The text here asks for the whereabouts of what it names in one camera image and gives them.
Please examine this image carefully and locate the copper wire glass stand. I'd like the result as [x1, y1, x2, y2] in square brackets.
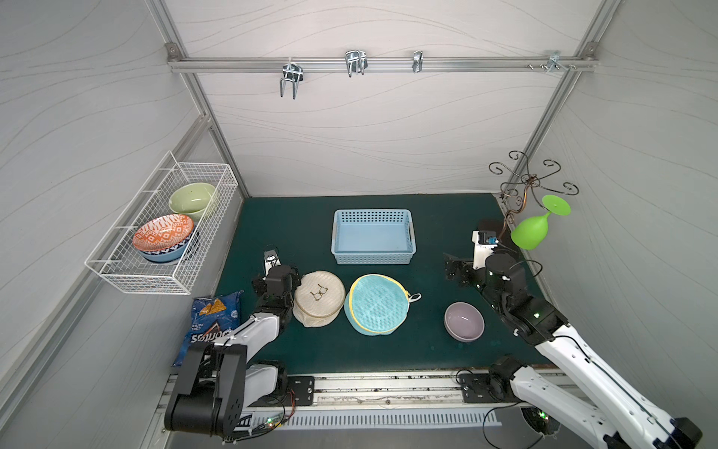
[488, 151, 580, 251]

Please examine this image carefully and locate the orange patterned bowl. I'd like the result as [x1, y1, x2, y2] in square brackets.
[132, 214, 194, 252]

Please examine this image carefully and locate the lilac bowl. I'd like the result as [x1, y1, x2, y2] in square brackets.
[443, 302, 485, 343]

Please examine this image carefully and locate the green ceramic bowl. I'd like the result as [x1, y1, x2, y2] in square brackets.
[168, 183, 218, 224]

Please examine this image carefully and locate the white cable duct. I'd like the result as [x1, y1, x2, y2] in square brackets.
[234, 408, 504, 432]

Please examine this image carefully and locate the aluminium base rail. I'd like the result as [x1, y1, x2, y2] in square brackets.
[156, 367, 618, 410]

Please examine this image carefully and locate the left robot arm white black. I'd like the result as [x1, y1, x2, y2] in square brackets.
[164, 264, 300, 442]

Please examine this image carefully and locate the double metal hook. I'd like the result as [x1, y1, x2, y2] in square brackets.
[280, 62, 304, 99]

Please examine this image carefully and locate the white wire wall basket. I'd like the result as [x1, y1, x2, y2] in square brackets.
[85, 153, 237, 295]

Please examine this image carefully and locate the small metal hook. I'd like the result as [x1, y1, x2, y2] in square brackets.
[412, 51, 424, 74]

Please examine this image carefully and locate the metal clip hook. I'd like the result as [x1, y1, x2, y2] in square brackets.
[344, 50, 368, 78]

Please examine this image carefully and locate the cream mesh laundry bag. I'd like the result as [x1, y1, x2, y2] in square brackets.
[293, 271, 346, 329]

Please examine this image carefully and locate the blue Doritos chip bag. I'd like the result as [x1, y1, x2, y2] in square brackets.
[173, 290, 244, 368]

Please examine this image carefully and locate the right metal hook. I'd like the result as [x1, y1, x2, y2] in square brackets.
[527, 52, 578, 74]

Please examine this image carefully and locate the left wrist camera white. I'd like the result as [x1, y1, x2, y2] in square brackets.
[263, 249, 280, 275]

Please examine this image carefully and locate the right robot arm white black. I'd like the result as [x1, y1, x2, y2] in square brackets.
[445, 253, 703, 448]

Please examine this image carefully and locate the teal mesh laundry bag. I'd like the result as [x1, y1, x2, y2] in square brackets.
[343, 274, 422, 336]

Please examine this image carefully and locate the light blue plastic basket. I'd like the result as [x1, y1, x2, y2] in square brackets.
[331, 209, 417, 266]

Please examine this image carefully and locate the green plastic wine glass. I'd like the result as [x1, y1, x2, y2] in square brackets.
[510, 195, 571, 251]

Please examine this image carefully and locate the aluminium top rail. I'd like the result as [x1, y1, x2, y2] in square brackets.
[168, 55, 599, 75]

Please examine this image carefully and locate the blue bowl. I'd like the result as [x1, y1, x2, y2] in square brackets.
[135, 236, 197, 264]

